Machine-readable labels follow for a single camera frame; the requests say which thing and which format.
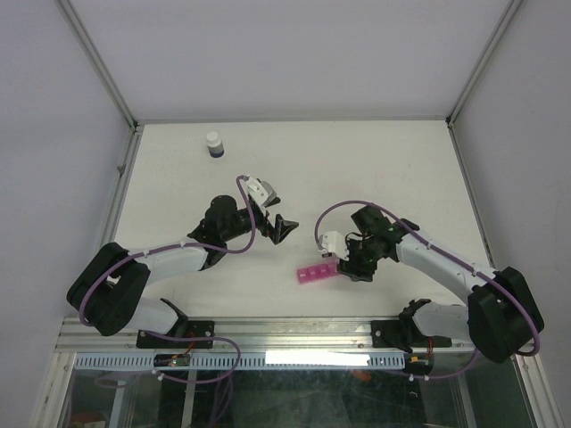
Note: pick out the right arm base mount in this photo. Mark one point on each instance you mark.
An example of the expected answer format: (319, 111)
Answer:
(418, 330)

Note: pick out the pink weekly pill organizer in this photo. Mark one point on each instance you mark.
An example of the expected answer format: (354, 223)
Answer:
(306, 275)

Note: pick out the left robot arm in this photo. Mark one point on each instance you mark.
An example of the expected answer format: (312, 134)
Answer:
(109, 291)

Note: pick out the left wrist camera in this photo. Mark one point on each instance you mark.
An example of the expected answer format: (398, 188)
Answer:
(261, 192)

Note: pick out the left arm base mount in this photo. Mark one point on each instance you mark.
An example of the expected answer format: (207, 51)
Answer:
(162, 325)

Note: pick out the aluminium frame post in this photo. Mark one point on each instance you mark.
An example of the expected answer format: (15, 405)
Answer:
(87, 45)
(493, 42)

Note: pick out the white slotted cable duct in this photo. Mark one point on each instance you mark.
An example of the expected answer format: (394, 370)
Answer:
(268, 360)

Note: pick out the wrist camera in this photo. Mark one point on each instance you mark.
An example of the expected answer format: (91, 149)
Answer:
(331, 244)
(261, 192)

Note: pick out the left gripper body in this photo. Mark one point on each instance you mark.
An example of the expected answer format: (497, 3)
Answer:
(261, 222)

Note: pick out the white capped pill bottle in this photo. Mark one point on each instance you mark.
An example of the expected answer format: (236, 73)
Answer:
(215, 144)

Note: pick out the right aluminium frame post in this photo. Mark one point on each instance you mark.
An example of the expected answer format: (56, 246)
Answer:
(493, 42)

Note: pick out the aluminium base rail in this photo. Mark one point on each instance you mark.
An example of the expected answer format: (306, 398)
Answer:
(251, 334)

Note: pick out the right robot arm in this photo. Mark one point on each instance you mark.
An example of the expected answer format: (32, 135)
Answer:
(497, 313)

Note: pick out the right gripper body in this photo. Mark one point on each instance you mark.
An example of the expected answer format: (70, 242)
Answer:
(362, 259)

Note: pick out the left aluminium frame post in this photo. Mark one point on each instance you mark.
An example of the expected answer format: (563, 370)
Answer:
(87, 45)

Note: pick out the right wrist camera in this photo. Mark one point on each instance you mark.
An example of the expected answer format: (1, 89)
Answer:
(331, 244)

